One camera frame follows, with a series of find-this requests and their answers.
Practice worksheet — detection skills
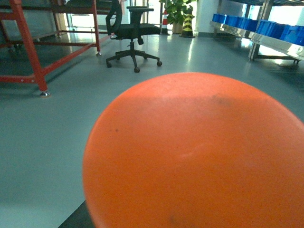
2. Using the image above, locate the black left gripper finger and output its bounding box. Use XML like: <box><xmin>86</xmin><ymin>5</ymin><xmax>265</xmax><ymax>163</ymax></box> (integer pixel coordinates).
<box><xmin>58</xmin><ymin>201</ymin><xmax>95</xmax><ymax>228</ymax></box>

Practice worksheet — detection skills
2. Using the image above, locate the red metal workbench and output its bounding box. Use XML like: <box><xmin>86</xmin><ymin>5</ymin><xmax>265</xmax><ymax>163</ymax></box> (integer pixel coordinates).
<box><xmin>0</xmin><ymin>0</ymin><xmax>112</xmax><ymax>97</ymax></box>

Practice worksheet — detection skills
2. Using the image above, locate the black office chair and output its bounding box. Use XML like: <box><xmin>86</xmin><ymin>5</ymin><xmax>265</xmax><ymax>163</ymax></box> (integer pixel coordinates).
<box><xmin>105</xmin><ymin>0</ymin><xmax>162</xmax><ymax>73</ymax></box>

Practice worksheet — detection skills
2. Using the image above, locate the red white traffic cone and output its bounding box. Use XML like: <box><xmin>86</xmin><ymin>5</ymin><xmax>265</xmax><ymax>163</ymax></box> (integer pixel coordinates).
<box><xmin>160</xmin><ymin>9</ymin><xmax>170</xmax><ymax>36</ymax></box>

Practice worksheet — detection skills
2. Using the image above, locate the black yellow traffic cone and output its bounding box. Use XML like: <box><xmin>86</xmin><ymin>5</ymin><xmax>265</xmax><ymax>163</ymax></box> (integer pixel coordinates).
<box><xmin>180</xmin><ymin>8</ymin><xmax>195</xmax><ymax>38</ymax></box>

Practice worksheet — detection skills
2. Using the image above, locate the green potted plant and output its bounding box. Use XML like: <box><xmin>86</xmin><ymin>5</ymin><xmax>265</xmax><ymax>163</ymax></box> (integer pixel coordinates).
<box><xmin>159</xmin><ymin>0</ymin><xmax>197</xmax><ymax>34</ymax></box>

